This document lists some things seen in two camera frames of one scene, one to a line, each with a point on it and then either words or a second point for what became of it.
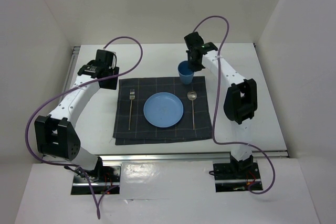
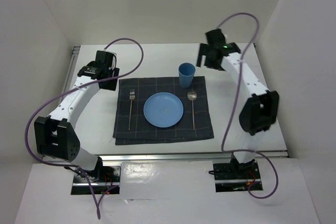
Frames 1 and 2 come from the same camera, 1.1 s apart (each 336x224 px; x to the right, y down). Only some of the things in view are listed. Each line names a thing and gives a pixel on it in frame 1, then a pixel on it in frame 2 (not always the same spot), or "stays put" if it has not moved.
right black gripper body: [193, 65] to [210, 63]
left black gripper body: [111, 84] stays put
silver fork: [131, 97] stays put
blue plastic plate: [163, 109] stays put
